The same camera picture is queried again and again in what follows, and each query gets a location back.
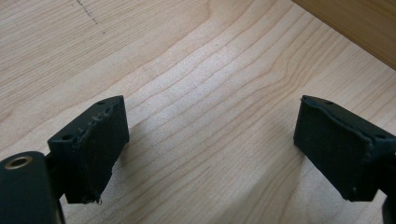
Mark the wooden tea box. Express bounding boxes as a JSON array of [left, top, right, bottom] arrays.
[[291, 0, 396, 70]]

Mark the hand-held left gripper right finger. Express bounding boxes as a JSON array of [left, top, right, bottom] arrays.
[[293, 94, 396, 203]]

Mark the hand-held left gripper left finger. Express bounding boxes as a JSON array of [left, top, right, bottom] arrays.
[[47, 95, 131, 204]]

